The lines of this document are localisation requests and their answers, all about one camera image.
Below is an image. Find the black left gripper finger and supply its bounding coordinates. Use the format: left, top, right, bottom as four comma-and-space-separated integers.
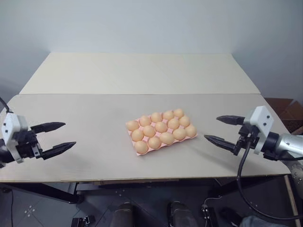
40, 141, 77, 161
30, 122, 67, 134

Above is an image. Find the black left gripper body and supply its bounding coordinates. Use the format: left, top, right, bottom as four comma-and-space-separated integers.
13, 129, 45, 161

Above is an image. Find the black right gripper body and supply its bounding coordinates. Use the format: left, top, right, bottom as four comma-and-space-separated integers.
233, 124, 261, 157

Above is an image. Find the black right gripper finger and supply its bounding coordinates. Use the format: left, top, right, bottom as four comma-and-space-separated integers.
204, 134, 239, 156
216, 115, 246, 126

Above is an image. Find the pink egg tray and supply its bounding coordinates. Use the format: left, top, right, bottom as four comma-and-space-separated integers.
125, 111, 198, 157

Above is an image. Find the wooden strip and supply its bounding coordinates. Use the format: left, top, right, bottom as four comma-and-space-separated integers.
283, 174, 301, 227

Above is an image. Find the dark rounded shape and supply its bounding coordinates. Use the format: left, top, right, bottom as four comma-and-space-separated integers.
166, 201, 199, 227
111, 201, 137, 227

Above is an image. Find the blue fabric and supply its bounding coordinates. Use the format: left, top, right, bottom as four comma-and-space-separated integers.
241, 214, 269, 227

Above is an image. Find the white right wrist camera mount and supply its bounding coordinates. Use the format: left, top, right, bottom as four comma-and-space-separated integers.
241, 105, 273, 156

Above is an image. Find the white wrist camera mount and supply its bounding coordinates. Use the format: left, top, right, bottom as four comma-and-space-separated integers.
241, 105, 273, 156
1, 113, 29, 164

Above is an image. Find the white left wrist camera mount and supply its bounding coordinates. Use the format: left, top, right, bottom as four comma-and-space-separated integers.
1, 113, 29, 164

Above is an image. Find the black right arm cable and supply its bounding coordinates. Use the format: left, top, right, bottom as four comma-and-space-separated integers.
236, 139, 303, 219

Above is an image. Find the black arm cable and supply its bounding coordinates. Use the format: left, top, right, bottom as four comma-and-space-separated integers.
236, 139, 303, 219
0, 96, 12, 114

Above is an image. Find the black table frame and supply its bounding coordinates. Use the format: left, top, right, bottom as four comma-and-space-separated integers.
0, 176, 288, 205

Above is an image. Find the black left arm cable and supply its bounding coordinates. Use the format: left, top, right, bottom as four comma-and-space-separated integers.
0, 96, 12, 114

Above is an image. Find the thin black floor cable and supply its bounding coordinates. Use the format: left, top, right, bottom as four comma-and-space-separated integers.
0, 186, 14, 227

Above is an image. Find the black floor cable with plug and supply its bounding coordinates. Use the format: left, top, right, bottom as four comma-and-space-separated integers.
200, 197, 228, 227

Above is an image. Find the black floor bracket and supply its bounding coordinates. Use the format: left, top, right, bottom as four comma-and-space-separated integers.
70, 214, 93, 227

